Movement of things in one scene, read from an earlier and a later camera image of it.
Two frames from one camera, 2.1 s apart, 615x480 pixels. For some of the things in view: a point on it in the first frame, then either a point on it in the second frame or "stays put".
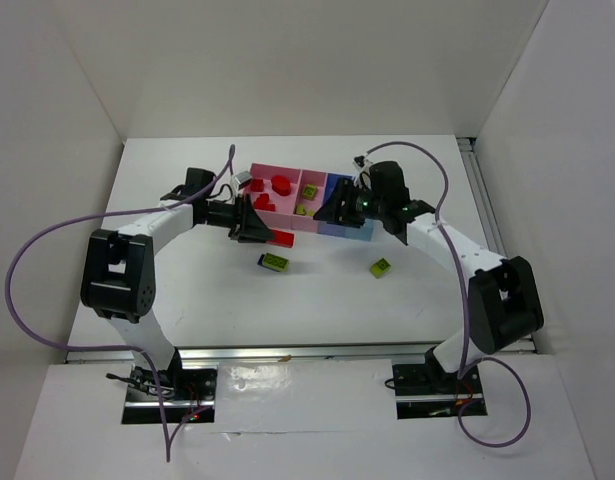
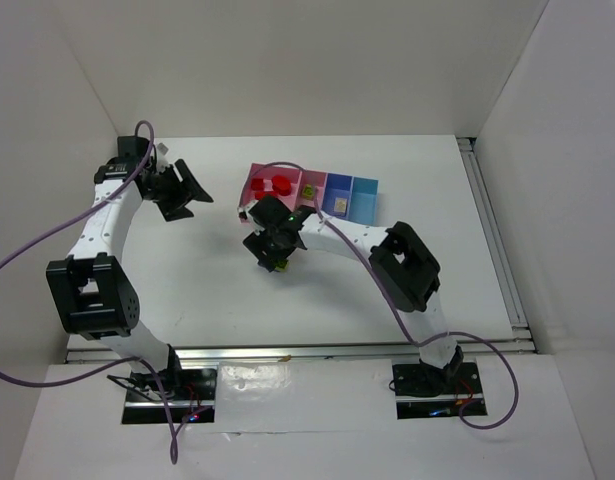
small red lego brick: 257,185 stays put
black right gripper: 348,203 -> 266,248
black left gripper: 241,218 -> 173,190
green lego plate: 276,262 stays put
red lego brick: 281,184 stays put
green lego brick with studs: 309,191 stays put
